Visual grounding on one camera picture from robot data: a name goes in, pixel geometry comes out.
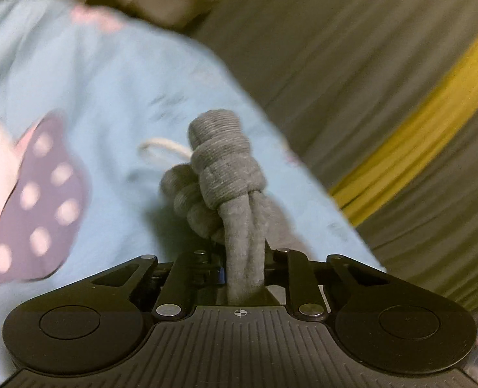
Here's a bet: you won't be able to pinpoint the grey pants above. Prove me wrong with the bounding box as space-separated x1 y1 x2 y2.
138 108 293 307

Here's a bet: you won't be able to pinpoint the grey-green curtain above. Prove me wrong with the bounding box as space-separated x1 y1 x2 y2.
188 0 478 321

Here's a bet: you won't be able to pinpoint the yellow curtain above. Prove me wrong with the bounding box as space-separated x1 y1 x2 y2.
329 28 478 228

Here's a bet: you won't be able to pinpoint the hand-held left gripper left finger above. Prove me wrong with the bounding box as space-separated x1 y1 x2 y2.
88 249 227 321

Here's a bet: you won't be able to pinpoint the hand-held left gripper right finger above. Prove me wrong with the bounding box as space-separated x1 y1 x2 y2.
264 247 390 321

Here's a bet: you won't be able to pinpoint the light blue printed shirt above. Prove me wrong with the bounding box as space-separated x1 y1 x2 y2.
0 0 387 381

